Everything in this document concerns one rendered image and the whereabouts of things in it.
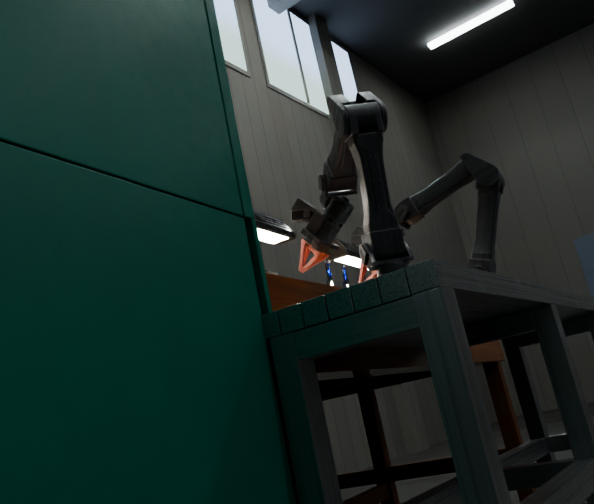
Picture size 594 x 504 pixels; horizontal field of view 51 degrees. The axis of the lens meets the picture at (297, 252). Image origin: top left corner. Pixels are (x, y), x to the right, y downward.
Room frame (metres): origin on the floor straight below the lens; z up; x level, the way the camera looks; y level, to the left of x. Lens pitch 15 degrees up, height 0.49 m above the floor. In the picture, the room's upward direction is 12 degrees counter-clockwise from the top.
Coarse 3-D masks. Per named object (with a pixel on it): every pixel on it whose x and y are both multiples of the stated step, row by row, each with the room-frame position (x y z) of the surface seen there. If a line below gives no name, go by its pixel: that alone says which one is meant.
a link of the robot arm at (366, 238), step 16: (352, 112) 1.11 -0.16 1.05; (368, 112) 1.12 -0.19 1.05; (352, 128) 1.12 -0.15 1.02; (368, 128) 1.14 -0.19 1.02; (352, 144) 1.14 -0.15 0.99; (368, 144) 1.13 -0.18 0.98; (368, 160) 1.14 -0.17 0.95; (368, 176) 1.14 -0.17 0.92; (384, 176) 1.15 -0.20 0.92; (368, 192) 1.15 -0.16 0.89; (384, 192) 1.16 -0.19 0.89; (368, 208) 1.16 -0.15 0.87; (384, 208) 1.16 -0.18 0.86; (368, 224) 1.16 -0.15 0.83; (384, 224) 1.16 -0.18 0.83; (368, 240) 1.17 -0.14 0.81; (384, 240) 1.17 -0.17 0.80; (400, 240) 1.17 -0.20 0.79; (384, 256) 1.17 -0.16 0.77; (400, 256) 1.18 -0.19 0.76
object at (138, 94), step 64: (0, 0) 0.60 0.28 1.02; (64, 0) 0.69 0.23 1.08; (128, 0) 0.80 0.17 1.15; (192, 0) 0.95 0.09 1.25; (0, 64) 0.60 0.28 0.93; (64, 64) 0.68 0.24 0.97; (128, 64) 0.78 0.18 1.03; (192, 64) 0.92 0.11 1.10; (0, 128) 0.59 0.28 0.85; (64, 128) 0.67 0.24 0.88; (128, 128) 0.77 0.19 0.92; (192, 128) 0.90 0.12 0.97; (192, 192) 0.87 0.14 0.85
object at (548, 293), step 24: (432, 264) 0.82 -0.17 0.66; (456, 264) 0.89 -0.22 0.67; (360, 288) 0.88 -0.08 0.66; (384, 288) 0.86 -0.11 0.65; (408, 288) 0.84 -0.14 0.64; (432, 288) 0.83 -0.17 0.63; (456, 288) 0.87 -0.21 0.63; (480, 288) 0.95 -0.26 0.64; (504, 288) 1.06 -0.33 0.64; (528, 288) 1.19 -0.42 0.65; (552, 288) 1.36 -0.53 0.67; (288, 312) 0.95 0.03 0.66; (312, 312) 0.93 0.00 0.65; (336, 312) 0.91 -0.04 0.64; (480, 312) 1.21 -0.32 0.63; (504, 312) 1.30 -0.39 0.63; (576, 312) 1.65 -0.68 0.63; (408, 336) 1.38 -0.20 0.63
